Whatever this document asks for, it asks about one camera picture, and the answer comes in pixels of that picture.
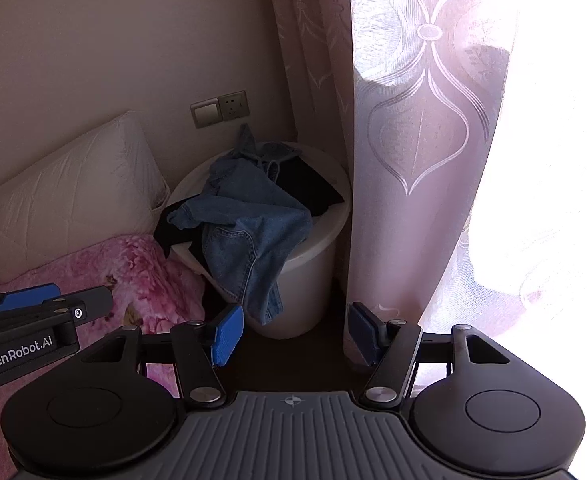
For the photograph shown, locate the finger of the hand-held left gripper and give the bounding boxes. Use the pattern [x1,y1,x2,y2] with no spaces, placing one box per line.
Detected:
[0,284,63,313]
[0,286,115,335]

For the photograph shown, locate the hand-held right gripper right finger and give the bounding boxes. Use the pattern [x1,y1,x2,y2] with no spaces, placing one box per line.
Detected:
[348,302,511,406]

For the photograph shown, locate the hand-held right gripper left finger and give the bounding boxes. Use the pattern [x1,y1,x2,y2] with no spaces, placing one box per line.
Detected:
[76,304,245,408]

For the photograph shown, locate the white plastic laundry bucket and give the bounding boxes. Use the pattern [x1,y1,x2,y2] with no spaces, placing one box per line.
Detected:
[166,141,351,339]

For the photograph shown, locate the blue denim jeans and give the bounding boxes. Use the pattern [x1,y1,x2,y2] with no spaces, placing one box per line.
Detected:
[167,160,315,326]

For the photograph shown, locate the pink floral blanket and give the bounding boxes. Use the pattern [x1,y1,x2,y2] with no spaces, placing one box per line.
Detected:
[0,234,206,411]

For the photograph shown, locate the white flat board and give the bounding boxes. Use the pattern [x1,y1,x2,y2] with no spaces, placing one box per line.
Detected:
[170,242,210,279]

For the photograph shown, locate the white sheer curtain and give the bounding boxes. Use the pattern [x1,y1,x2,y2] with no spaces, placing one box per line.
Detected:
[418,0,587,346]

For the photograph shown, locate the black clothing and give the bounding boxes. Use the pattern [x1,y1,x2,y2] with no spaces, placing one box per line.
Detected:
[153,157,347,261]

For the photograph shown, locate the pink patterned curtain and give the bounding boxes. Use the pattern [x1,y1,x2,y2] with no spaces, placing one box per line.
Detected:
[266,0,521,376]

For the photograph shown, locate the dark blue denim garment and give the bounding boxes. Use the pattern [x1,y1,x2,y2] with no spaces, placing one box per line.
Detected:
[208,122,299,196]

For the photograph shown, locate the beige light switch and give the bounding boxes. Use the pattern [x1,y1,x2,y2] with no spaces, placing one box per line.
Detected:
[190,99,222,129]

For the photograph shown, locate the beige wall socket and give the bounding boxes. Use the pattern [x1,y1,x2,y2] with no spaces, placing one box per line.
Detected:
[218,91,250,120]

